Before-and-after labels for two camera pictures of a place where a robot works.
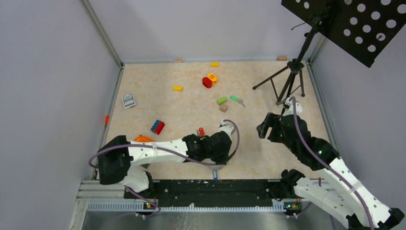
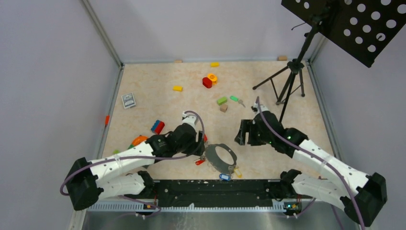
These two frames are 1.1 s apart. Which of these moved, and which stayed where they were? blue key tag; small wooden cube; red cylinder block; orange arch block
Moved: blue key tag
Stayed: orange arch block; small wooden cube; red cylinder block
